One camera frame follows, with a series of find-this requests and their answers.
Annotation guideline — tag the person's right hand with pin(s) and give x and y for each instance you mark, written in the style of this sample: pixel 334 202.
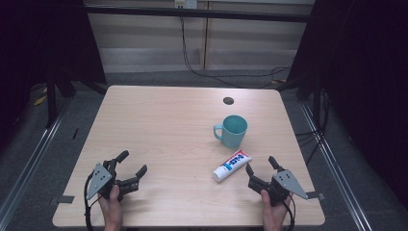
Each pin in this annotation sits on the person's right hand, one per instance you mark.
pixel 275 213

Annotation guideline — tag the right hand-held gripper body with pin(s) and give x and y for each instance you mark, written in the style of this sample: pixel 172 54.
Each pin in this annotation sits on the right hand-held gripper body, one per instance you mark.
pixel 284 184

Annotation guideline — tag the grey tape strip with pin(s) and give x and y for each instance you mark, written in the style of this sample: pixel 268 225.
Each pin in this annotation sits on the grey tape strip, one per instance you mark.
pixel 65 199
pixel 316 195

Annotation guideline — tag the person's left hand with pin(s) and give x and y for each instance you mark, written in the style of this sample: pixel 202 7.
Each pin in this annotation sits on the person's left hand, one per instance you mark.
pixel 112 208

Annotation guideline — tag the white wall socket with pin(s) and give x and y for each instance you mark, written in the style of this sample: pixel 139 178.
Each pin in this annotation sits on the white wall socket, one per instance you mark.
pixel 185 3

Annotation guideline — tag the metal floor rail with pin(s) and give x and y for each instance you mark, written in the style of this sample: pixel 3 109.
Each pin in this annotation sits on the metal floor rail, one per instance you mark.
pixel 333 166
pixel 29 160

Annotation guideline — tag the white toothpaste tube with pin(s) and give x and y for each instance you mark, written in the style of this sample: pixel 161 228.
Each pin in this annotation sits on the white toothpaste tube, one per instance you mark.
pixel 231 166

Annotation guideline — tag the round grey table grommet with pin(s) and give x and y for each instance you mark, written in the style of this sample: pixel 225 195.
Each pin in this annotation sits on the round grey table grommet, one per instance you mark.
pixel 228 100

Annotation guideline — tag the black horizontal bar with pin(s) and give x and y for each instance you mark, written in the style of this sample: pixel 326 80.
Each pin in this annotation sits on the black horizontal bar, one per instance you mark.
pixel 198 13

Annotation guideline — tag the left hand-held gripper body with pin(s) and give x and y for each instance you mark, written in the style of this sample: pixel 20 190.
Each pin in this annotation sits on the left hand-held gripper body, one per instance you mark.
pixel 100 179

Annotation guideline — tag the yellow floor marker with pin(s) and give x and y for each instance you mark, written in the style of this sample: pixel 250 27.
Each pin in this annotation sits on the yellow floor marker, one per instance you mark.
pixel 40 100

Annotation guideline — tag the black floor tape piece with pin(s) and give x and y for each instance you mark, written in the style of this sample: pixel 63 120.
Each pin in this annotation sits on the black floor tape piece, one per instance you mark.
pixel 75 133

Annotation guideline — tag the black metal stand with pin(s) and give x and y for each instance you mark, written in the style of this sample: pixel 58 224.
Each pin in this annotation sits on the black metal stand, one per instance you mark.
pixel 51 102
pixel 317 106

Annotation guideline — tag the black curtain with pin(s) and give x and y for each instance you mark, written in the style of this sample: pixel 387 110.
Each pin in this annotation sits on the black curtain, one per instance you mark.
pixel 45 41
pixel 362 80

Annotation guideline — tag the teal cup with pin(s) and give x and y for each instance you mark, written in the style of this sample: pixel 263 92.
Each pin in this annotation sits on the teal cup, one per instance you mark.
pixel 233 133

